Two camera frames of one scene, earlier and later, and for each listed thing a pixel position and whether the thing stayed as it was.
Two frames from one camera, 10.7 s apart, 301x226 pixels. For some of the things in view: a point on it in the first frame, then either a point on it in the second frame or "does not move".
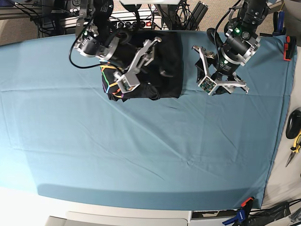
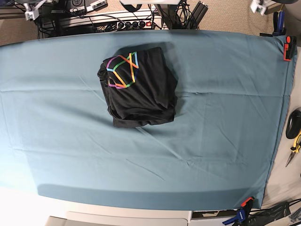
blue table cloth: x=61 y=136 does not move
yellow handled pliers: x=296 y=148 does not move
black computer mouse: x=294 y=124 does not move
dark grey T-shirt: x=167 y=84 → x=139 y=88
